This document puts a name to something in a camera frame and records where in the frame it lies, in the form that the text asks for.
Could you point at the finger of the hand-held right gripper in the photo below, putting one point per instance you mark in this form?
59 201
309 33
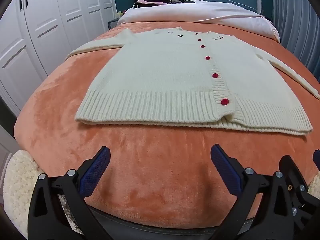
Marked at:
317 156
291 172

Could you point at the orange plush blanket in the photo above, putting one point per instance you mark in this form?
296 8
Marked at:
155 170

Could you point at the white duvet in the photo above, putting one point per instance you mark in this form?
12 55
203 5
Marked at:
200 15

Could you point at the fluffy cream rug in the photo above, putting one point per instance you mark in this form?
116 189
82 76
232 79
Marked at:
18 187

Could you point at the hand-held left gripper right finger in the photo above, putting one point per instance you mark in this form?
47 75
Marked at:
225 170

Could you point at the white panelled wardrobe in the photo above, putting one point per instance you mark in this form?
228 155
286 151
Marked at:
42 30

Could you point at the dark nightstand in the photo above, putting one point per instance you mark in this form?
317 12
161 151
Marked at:
113 23

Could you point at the cream knit cardigan red buttons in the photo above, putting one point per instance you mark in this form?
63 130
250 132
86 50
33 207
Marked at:
162 80

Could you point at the blue-grey curtain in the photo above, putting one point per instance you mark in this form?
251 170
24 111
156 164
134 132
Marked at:
295 25

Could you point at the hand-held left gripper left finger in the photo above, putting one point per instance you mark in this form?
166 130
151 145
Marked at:
96 172

